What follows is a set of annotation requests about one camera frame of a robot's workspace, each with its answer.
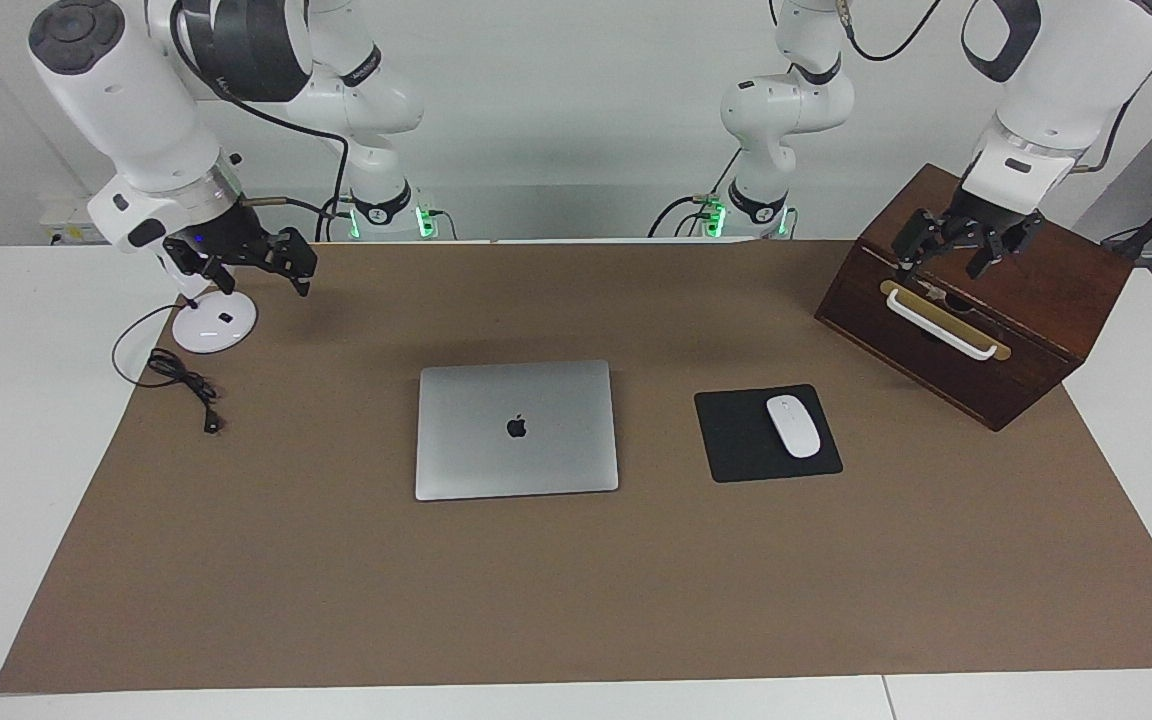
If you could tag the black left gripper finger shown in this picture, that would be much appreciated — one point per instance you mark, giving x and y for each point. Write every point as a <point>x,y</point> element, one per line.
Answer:
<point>987,260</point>
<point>905,258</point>

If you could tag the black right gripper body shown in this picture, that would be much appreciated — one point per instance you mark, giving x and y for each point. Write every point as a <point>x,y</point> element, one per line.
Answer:
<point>231,240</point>

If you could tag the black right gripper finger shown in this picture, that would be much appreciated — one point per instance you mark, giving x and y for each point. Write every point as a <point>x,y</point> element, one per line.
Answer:
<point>223,278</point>
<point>305,275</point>

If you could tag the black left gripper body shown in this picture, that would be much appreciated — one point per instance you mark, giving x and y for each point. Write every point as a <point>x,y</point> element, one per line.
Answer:
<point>986,220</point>

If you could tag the silver grey laptop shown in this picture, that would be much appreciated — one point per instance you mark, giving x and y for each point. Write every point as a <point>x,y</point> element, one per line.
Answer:
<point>516,470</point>

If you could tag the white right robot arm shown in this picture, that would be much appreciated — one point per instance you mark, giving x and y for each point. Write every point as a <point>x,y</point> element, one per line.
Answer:
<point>126,100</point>

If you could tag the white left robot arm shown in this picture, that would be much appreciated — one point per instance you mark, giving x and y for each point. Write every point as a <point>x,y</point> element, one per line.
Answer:
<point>786,100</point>

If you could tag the white desk lamp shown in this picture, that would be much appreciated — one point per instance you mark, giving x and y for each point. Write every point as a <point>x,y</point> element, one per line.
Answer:
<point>216,325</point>

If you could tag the dark brown wooden box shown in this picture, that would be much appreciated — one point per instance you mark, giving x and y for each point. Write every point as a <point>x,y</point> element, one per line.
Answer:
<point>1036,310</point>

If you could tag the white computer mouse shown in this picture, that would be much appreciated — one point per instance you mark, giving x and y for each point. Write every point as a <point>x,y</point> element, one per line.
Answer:
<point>794,428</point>

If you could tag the black mouse pad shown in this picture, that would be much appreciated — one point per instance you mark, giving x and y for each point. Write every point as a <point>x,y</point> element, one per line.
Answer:
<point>736,440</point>

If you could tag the brown table mat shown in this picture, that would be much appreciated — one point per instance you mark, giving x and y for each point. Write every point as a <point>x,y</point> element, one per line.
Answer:
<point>576,600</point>

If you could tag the white wall power strip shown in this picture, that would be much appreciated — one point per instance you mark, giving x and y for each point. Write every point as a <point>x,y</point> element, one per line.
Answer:
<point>71,215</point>

